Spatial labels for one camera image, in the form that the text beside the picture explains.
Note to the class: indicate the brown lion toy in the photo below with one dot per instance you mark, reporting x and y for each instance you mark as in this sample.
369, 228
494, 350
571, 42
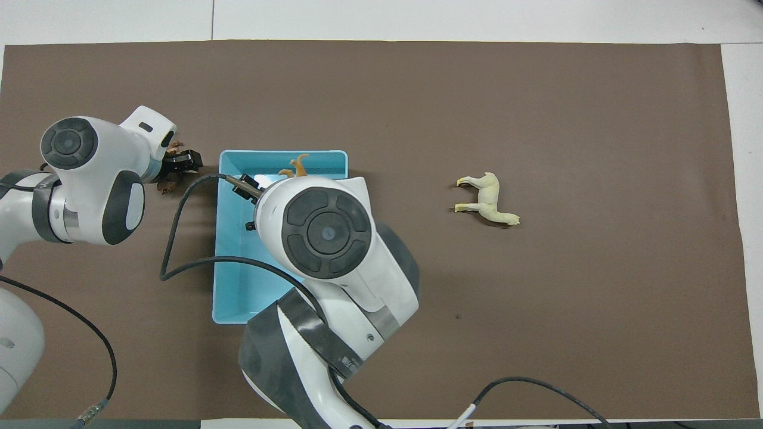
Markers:
167, 186

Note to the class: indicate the orange striped tiger toy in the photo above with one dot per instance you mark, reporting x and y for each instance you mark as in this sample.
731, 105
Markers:
298, 167

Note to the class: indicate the cream llama toy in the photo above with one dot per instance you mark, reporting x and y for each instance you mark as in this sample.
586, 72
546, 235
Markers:
490, 199

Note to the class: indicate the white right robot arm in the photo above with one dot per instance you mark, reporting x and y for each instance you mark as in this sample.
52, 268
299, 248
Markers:
334, 268

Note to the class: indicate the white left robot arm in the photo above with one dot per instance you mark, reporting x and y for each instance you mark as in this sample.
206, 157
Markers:
89, 179

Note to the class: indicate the light blue plastic storage box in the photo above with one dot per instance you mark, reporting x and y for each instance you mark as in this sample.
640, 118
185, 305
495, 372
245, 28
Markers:
235, 286

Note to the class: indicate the brown table mat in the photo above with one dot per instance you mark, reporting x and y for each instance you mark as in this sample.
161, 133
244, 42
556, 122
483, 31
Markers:
536, 119

